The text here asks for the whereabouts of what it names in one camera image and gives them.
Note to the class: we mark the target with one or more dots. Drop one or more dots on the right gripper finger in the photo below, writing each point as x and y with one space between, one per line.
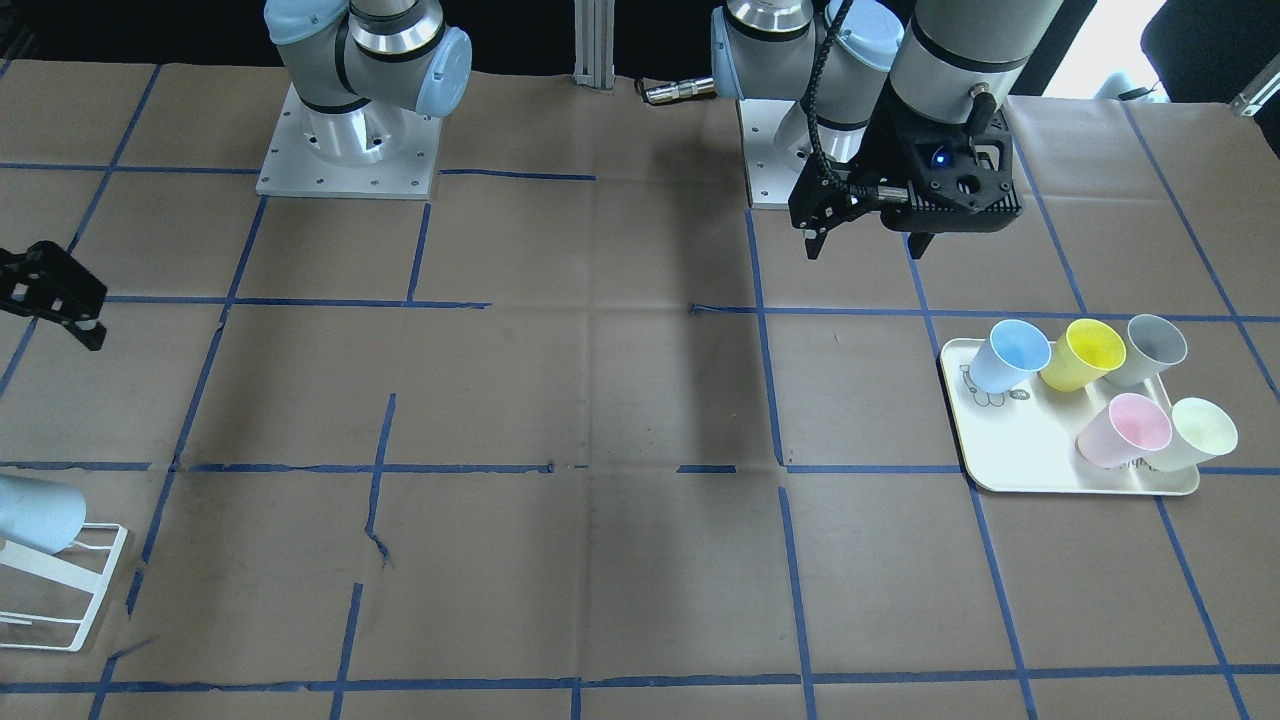
47 282

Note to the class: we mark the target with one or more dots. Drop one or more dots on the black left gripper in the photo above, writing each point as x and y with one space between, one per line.
880 147

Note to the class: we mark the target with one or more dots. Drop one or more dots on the pale blue cup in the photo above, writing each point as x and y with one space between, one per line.
44 515

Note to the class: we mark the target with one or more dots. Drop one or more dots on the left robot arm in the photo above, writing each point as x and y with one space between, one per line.
836 60

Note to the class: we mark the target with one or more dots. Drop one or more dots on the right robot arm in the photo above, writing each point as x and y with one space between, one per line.
371 82

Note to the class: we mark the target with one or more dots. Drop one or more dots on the blue cup on tray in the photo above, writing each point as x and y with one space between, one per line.
1014 350

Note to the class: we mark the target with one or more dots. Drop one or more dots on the yellow cup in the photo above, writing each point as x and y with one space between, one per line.
1087 350

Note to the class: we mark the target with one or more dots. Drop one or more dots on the grey cup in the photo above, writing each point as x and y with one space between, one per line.
1152 344

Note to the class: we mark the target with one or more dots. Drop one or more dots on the pink cup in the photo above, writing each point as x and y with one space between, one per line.
1128 428

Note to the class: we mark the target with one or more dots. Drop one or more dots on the pale green cup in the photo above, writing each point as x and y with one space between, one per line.
1201 430

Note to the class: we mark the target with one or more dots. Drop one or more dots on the cream plastic tray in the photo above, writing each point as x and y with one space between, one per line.
1025 440

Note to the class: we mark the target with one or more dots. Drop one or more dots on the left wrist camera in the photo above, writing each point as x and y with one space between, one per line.
923 215

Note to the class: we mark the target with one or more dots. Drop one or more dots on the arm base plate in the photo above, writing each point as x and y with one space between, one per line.
373 152
774 147

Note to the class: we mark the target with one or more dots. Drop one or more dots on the white wire cup rack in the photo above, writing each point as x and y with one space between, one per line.
56 598

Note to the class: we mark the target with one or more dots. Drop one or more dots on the aluminium frame post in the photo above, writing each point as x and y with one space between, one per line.
594 44

